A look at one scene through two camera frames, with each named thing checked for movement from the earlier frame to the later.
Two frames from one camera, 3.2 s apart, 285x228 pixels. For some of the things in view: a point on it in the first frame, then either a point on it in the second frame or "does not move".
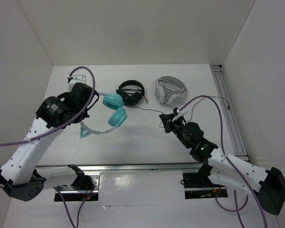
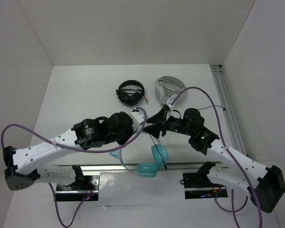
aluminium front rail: x=172 y=167 does not move
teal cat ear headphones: x=114 y=103 → x=160 y=154
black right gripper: x=165 y=118 → x=159 y=118
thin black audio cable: x=193 y=109 → x=181 y=116
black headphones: x=132 y=92 does not move
